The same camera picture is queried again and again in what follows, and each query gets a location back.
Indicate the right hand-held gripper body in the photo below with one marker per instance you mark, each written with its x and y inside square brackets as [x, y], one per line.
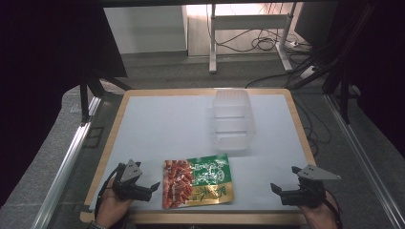
[304, 195]

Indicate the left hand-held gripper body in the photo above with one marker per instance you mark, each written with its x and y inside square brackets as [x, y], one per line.
[129, 187]

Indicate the red and green snack packet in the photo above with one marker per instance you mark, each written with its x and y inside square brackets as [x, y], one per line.
[197, 181]

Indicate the clear plastic storage container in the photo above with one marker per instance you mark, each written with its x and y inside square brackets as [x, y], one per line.
[233, 122]

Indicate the person's right hand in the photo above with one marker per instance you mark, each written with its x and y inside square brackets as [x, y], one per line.
[320, 218]

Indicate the person's left hand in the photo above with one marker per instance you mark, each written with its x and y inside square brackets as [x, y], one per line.
[110, 208]

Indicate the wristwatch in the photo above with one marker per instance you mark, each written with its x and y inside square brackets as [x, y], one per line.
[96, 225]

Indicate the black metal stand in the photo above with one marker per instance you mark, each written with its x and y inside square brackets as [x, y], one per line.
[85, 101]
[342, 89]

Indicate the white power strip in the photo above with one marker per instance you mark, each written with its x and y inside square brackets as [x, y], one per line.
[308, 72]

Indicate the dark curtain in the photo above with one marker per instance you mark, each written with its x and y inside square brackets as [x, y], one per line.
[47, 63]
[379, 63]

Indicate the white cabinet panel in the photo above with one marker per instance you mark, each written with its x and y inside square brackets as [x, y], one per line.
[144, 28]

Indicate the aluminium floor rail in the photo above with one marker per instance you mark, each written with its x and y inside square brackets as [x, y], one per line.
[363, 159]
[68, 159]

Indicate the white desk frame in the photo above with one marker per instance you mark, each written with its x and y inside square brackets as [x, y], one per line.
[251, 22]

